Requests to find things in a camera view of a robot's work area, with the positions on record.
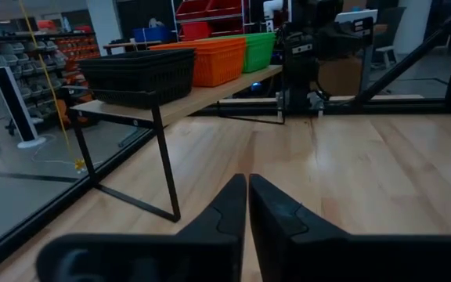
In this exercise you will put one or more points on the wooden side table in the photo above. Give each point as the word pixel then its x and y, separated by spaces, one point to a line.
pixel 131 44

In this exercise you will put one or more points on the storage rack with small bins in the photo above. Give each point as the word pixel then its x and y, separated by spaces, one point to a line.
pixel 26 58

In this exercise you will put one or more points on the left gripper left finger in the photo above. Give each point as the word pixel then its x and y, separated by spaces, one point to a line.
pixel 210 254

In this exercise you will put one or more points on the brown cardboard box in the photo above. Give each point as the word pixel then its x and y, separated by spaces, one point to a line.
pixel 339 78

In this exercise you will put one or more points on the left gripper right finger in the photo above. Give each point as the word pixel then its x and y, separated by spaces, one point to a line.
pixel 327 258

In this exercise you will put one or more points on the white stool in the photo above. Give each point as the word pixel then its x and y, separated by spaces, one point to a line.
pixel 386 55

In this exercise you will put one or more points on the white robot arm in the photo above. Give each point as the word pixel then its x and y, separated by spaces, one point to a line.
pixel 274 9

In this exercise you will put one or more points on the black leaning panel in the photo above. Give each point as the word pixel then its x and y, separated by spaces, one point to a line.
pixel 14 105

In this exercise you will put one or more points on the red storage bin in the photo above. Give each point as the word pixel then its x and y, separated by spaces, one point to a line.
pixel 192 8
pixel 225 6
pixel 196 31

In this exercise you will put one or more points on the wooden shelf with black legs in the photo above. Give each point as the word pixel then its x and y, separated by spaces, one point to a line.
pixel 194 98

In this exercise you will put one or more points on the blue storage bin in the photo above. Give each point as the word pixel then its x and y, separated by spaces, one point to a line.
pixel 153 34

